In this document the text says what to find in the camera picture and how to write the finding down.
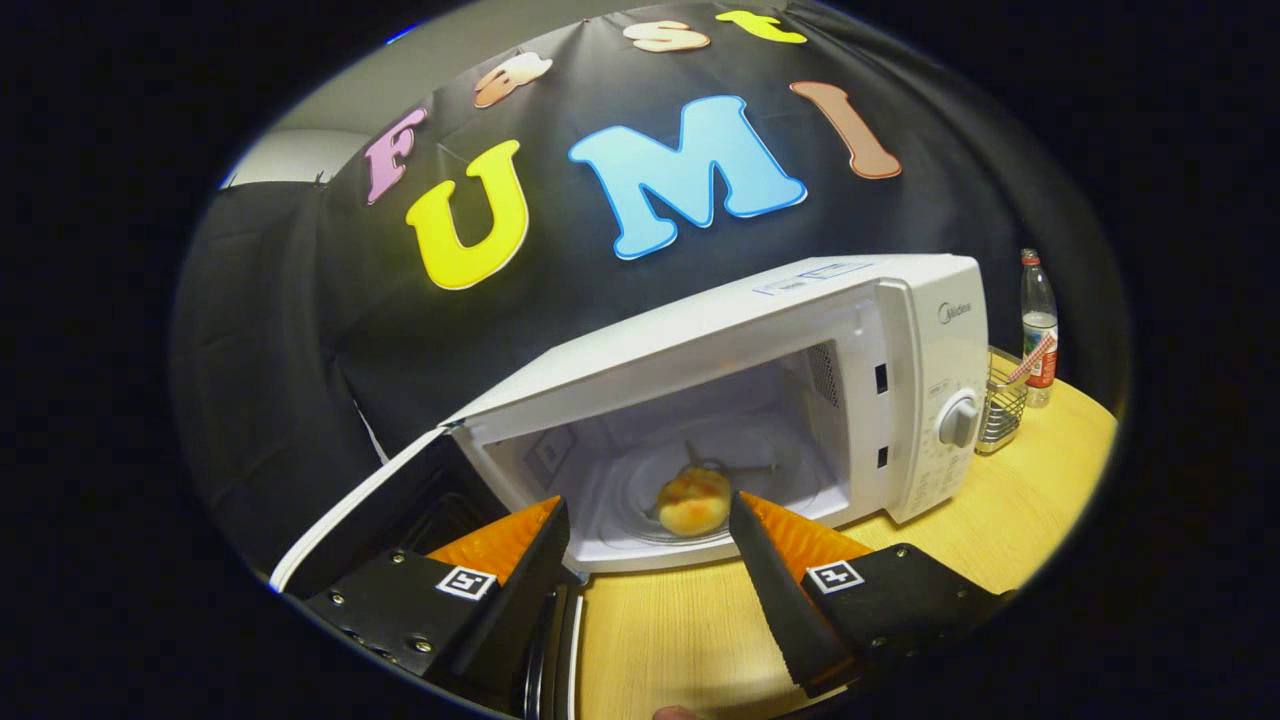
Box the clear plastic bottle red label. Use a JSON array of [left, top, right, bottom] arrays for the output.
[[1020, 248, 1059, 409]]

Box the golden bread bun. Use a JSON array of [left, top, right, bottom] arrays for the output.
[[655, 466, 733, 538]]

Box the metal wire basket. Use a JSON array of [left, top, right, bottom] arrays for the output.
[[975, 347, 1031, 457]]

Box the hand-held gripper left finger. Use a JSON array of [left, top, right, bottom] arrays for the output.
[[305, 495, 573, 701]]

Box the red checked straw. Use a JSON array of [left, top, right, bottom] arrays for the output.
[[1005, 333, 1056, 383]]

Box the white microwave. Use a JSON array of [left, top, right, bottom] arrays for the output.
[[268, 253, 991, 720]]

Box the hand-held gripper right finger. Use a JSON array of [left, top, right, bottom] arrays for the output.
[[728, 490, 1016, 701]]

